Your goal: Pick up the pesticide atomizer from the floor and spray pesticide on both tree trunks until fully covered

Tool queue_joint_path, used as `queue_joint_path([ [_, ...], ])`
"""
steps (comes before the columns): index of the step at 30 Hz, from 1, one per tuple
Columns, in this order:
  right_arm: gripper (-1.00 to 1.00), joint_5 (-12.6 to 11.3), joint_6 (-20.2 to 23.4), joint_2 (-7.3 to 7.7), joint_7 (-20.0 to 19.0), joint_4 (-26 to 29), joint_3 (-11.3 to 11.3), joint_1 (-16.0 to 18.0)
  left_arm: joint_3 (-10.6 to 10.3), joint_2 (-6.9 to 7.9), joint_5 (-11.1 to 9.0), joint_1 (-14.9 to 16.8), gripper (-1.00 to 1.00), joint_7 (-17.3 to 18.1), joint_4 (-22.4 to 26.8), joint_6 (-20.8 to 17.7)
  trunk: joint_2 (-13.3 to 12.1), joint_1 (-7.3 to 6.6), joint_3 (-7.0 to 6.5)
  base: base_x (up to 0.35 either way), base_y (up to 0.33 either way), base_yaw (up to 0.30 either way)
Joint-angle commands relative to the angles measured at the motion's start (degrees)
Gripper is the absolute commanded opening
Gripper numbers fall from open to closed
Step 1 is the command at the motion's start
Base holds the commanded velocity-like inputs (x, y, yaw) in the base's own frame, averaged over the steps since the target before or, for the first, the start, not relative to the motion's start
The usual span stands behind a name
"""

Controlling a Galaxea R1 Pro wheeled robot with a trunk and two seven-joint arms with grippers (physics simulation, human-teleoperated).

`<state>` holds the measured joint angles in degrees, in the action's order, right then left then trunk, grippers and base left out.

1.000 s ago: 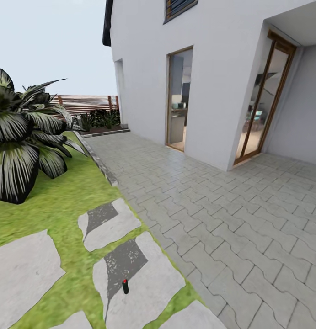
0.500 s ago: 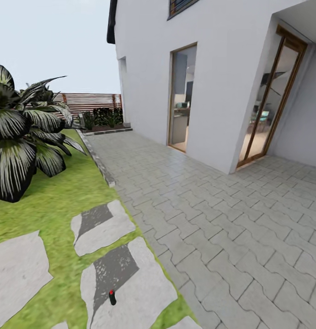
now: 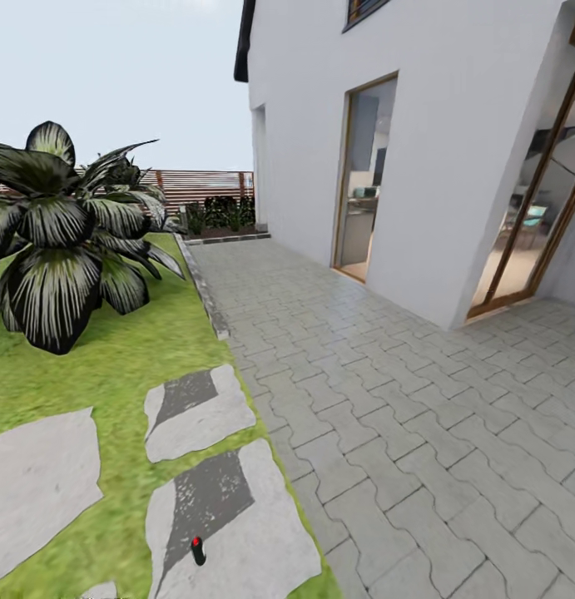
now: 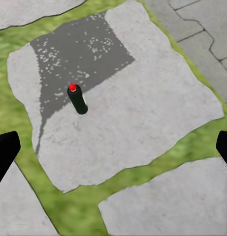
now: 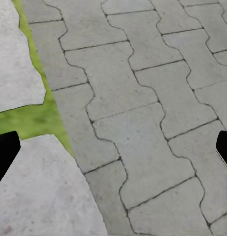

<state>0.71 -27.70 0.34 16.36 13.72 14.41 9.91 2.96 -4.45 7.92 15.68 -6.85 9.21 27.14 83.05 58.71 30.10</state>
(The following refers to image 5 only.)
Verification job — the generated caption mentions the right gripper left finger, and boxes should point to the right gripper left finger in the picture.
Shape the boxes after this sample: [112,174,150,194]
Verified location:
[0,130,21,182]

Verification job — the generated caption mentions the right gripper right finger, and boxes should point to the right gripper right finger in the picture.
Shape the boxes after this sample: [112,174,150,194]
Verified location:
[216,131,227,164]

